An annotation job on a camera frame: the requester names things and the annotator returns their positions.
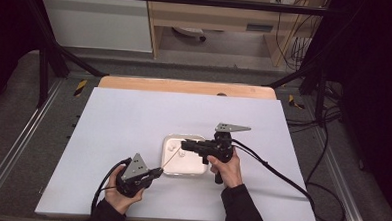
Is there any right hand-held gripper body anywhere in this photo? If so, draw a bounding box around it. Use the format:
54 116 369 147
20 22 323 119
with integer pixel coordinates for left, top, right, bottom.
195 121 253 187

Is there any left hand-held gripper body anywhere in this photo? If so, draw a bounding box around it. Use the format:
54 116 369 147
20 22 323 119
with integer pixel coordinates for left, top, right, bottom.
114 151 156 200

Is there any white square tray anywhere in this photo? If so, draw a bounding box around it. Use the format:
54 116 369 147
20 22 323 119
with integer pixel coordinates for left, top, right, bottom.
160 132 215 178

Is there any person's left hand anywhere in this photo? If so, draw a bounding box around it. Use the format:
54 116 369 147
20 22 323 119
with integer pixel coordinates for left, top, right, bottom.
102 165 146 216

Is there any person's right hand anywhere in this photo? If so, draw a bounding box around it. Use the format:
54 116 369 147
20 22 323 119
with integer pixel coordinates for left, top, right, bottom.
205 147 246 190

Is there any light wooden table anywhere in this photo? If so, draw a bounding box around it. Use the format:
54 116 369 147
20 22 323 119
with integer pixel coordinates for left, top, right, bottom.
97 74 278 101

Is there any white chair base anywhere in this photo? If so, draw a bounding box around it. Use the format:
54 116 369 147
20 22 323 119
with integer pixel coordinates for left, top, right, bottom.
172 25 208 43

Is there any light wooden desk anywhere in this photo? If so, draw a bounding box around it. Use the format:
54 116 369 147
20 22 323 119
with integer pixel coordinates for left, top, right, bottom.
142 0 325 69

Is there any white cabinet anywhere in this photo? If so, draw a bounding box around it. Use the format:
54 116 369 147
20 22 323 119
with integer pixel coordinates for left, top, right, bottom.
38 0 156 54

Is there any black curtain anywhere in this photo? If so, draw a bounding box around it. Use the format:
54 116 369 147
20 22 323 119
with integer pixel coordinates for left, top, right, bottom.
318 0 392 220
0 0 43 118

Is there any left hand-held gripper cable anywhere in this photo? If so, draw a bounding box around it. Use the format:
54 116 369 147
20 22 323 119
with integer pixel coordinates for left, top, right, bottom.
90 155 133 218

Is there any hand-held gripper cable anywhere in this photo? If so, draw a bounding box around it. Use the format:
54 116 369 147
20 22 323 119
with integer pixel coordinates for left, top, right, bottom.
227 137 350 221
90 155 133 218

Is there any right hand-held gripper cable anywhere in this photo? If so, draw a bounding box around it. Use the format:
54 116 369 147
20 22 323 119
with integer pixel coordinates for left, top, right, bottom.
227 137 350 221

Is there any black floor cable bundle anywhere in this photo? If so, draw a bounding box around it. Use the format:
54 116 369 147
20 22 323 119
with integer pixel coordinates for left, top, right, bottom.
284 77 344 136

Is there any aluminium floor rail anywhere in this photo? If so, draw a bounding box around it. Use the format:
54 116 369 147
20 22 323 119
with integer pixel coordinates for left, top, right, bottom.
0 76 65 213
307 127 375 221

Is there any hanging black cable bundle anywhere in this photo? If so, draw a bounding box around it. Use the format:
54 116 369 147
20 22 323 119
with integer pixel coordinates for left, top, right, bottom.
273 3 324 73

